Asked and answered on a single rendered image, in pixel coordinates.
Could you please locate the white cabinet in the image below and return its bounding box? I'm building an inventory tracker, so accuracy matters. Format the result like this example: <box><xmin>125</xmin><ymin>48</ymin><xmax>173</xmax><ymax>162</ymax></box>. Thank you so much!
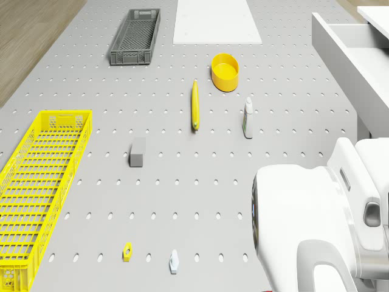
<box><xmin>356</xmin><ymin>5</ymin><xmax>389</xmax><ymax>49</ymax></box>

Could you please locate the white board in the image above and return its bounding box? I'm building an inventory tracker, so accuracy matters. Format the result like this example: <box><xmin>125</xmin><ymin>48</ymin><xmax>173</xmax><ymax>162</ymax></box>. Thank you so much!
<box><xmin>173</xmin><ymin>0</ymin><xmax>263</xmax><ymax>45</ymax></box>

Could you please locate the small white bottle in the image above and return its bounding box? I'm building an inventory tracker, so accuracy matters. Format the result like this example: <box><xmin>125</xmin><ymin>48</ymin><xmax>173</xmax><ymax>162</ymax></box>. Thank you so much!
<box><xmin>242</xmin><ymin>96</ymin><xmax>254</xmax><ymax>140</ymax></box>

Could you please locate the yellow basket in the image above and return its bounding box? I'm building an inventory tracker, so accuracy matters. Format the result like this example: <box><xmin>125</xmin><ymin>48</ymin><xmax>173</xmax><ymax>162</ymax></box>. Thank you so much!
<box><xmin>0</xmin><ymin>109</ymin><xmax>94</xmax><ymax>292</ymax></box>

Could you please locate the banana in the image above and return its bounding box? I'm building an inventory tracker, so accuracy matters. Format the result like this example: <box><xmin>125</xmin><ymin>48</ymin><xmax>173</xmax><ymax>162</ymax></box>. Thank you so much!
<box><xmin>190</xmin><ymin>80</ymin><xmax>202</xmax><ymax>133</ymax></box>

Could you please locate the small yellow nut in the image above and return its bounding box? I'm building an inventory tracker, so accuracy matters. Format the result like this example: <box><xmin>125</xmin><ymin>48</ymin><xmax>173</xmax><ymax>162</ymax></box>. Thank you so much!
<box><xmin>122</xmin><ymin>242</ymin><xmax>134</xmax><ymax>263</ymax></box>

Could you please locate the grey cube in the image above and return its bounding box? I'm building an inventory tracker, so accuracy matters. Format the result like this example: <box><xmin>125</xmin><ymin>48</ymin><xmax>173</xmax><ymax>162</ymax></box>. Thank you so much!
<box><xmin>128</xmin><ymin>137</ymin><xmax>147</xmax><ymax>168</ymax></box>

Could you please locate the dark grey basket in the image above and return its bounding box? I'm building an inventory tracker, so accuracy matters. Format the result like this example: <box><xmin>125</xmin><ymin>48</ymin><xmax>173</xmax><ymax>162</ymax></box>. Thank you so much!
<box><xmin>109</xmin><ymin>8</ymin><xmax>161</xmax><ymax>67</ymax></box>

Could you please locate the white drawer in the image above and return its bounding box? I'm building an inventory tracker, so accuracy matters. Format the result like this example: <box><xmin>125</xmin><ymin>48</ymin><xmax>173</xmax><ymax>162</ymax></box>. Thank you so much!
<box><xmin>311</xmin><ymin>12</ymin><xmax>389</xmax><ymax>140</ymax></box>

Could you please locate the yellow bowl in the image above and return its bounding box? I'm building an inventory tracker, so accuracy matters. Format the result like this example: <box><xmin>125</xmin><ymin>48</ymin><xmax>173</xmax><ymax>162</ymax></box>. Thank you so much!
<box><xmin>211</xmin><ymin>53</ymin><xmax>240</xmax><ymax>92</ymax></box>

